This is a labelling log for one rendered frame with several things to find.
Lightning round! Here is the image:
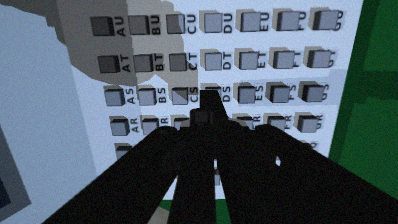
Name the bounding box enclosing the light blue keypad machine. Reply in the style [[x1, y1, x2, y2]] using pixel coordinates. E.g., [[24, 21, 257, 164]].
[[0, 0, 363, 224]]

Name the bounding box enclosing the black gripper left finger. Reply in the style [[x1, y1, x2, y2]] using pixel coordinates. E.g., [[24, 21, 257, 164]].
[[41, 90, 217, 224]]

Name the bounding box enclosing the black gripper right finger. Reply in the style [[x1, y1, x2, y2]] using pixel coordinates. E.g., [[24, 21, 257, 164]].
[[208, 90, 398, 224]]

